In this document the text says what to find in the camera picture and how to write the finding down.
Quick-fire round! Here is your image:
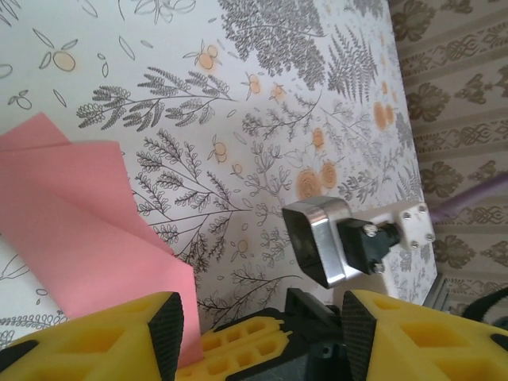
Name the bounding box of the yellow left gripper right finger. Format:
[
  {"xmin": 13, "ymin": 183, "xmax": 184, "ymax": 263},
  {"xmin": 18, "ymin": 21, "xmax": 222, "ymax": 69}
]
[{"xmin": 341, "ymin": 288, "xmax": 508, "ymax": 381}]

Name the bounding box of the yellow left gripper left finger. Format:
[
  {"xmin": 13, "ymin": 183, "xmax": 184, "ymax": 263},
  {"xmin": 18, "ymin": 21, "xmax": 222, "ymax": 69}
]
[{"xmin": 0, "ymin": 291, "xmax": 186, "ymax": 381}]

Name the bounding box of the pink paper sheet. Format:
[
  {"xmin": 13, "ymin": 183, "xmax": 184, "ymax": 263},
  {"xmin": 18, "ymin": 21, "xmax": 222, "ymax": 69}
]
[{"xmin": 0, "ymin": 112, "xmax": 203, "ymax": 364}]

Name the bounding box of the floral patterned table cover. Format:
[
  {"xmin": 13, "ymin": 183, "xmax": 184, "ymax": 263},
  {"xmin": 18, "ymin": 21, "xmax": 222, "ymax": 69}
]
[{"xmin": 0, "ymin": 0, "xmax": 441, "ymax": 381}]

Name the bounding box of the aluminium table side rail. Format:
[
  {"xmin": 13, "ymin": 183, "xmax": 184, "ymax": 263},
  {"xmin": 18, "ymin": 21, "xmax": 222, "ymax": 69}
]
[{"xmin": 424, "ymin": 275, "xmax": 452, "ymax": 314}]

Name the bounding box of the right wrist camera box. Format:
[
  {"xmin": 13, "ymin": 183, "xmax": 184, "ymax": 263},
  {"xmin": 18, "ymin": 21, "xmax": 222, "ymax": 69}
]
[{"xmin": 281, "ymin": 196, "xmax": 436, "ymax": 290}]

